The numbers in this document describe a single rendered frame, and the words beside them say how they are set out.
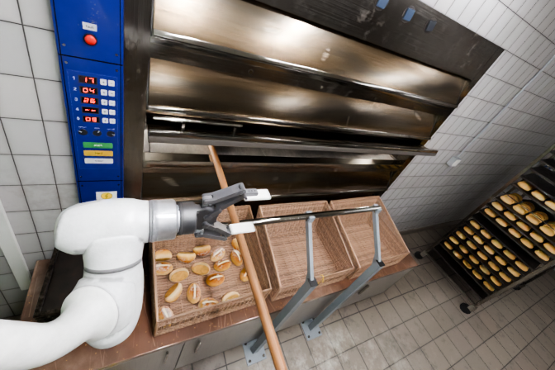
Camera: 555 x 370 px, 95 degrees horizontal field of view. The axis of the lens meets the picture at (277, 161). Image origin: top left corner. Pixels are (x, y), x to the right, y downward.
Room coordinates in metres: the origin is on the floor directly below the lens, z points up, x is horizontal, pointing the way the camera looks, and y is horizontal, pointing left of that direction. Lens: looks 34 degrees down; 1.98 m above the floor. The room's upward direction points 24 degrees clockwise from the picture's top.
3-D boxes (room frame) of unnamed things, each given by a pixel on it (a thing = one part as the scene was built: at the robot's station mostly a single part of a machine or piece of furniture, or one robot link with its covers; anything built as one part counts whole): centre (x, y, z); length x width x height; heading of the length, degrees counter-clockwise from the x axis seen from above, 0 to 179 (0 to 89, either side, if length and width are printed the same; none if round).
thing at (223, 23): (1.32, -0.18, 1.80); 1.79 x 0.11 x 0.19; 128
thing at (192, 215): (0.39, 0.12, 1.48); 0.09 x 0.07 x 0.08; 127
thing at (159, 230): (0.34, 0.18, 1.48); 0.09 x 0.06 x 0.09; 37
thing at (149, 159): (1.34, -0.17, 1.16); 1.80 x 0.06 x 0.04; 128
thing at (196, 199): (1.32, -0.18, 1.02); 1.79 x 0.11 x 0.19; 128
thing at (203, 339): (1.03, -0.27, 0.29); 2.42 x 0.56 x 0.58; 128
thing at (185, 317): (0.76, 0.11, 0.72); 0.56 x 0.49 x 0.28; 129
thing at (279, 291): (1.12, -0.37, 0.72); 0.56 x 0.49 x 0.28; 128
